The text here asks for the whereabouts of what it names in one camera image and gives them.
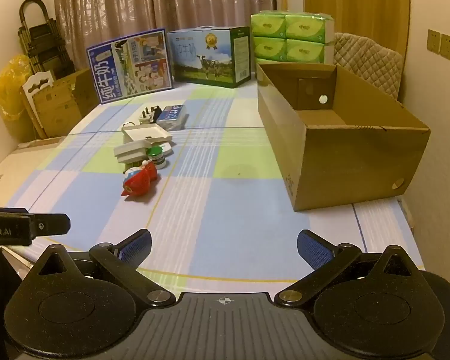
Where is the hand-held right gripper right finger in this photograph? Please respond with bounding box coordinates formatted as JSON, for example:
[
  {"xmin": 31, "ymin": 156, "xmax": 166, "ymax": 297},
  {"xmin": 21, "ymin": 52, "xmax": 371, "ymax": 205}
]
[{"xmin": 274, "ymin": 229, "xmax": 422, "ymax": 308}]

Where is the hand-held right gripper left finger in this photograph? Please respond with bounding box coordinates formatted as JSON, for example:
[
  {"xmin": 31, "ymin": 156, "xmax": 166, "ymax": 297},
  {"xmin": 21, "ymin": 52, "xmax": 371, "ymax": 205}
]
[{"xmin": 30, "ymin": 229, "xmax": 177, "ymax": 308}]

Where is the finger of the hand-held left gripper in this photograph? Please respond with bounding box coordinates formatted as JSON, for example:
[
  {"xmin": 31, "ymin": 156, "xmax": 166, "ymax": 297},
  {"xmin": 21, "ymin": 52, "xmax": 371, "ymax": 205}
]
[{"xmin": 28, "ymin": 213, "xmax": 71, "ymax": 236}]

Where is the red toy figure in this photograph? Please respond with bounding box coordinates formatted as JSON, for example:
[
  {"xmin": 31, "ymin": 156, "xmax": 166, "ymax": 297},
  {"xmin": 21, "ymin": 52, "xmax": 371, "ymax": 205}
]
[{"xmin": 121, "ymin": 159, "xmax": 160, "ymax": 197}]

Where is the large cardboard box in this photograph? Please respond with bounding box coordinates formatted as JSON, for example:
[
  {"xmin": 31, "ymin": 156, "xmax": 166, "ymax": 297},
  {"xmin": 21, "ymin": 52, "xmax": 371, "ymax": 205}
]
[{"xmin": 257, "ymin": 63, "xmax": 432, "ymax": 212}]

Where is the white box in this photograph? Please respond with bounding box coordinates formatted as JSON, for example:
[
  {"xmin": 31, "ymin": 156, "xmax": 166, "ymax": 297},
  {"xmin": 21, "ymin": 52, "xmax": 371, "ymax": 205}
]
[{"xmin": 113, "ymin": 140, "xmax": 173, "ymax": 166}]

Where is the green lid jar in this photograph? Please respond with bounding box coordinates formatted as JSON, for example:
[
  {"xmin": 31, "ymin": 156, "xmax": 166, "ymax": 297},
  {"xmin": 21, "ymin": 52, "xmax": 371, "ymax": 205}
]
[{"xmin": 146, "ymin": 147, "xmax": 168, "ymax": 169}]

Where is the white square tray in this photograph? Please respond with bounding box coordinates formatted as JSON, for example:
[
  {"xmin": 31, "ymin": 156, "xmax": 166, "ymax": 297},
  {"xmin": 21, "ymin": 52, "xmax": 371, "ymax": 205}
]
[{"xmin": 121, "ymin": 124, "xmax": 173, "ymax": 144}]

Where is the small brown cardboard box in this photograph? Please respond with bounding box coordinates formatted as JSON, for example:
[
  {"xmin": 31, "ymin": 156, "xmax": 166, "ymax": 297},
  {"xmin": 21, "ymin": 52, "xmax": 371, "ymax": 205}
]
[{"xmin": 20, "ymin": 68, "xmax": 100, "ymax": 139}]

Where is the clear box with blue label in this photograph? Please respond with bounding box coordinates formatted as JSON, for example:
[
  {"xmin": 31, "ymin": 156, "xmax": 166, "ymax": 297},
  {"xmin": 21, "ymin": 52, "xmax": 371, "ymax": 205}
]
[{"xmin": 155, "ymin": 104, "xmax": 190, "ymax": 131}]

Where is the yellow plastic bag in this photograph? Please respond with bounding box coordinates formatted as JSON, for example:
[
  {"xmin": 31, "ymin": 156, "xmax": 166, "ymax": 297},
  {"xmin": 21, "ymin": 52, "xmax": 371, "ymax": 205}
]
[{"xmin": 0, "ymin": 54, "xmax": 32, "ymax": 121}]

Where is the blue illustrated milk carton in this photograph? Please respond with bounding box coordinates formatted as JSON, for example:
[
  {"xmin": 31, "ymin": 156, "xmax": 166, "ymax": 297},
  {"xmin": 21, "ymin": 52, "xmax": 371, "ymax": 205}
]
[{"xmin": 86, "ymin": 28, "xmax": 173, "ymax": 106}]

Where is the black folding cart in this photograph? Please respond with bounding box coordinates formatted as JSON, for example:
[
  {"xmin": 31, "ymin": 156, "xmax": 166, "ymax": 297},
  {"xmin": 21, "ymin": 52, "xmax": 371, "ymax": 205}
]
[{"xmin": 17, "ymin": 0, "xmax": 76, "ymax": 79}]

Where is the quilted beige chair cushion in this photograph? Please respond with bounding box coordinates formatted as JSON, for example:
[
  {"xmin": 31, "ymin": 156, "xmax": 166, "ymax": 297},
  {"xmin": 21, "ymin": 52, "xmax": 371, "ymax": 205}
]
[{"xmin": 334, "ymin": 33, "xmax": 404, "ymax": 102}]

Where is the cow print milk carton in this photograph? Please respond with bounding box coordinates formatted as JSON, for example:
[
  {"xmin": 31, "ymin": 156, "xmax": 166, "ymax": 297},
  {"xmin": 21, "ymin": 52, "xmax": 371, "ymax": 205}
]
[{"xmin": 167, "ymin": 26, "xmax": 253, "ymax": 89}]

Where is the stack of green tissue packs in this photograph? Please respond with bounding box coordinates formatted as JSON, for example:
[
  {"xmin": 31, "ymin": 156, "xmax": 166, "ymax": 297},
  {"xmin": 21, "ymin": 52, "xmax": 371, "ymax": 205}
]
[{"xmin": 250, "ymin": 10, "xmax": 336, "ymax": 64}]

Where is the beige pleated curtain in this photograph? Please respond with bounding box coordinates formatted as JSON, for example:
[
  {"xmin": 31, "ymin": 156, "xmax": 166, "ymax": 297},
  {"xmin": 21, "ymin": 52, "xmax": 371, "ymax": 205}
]
[{"xmin": 52, "ymin": 0, "xmax": 276, "ymax": 72}]

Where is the wooden door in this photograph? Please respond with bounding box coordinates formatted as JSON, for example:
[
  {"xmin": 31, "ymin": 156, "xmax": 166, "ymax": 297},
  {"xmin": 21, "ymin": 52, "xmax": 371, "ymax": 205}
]
[{"xmin": 303, "ymin": 0, "xmax": 411, "ymax": 51}]

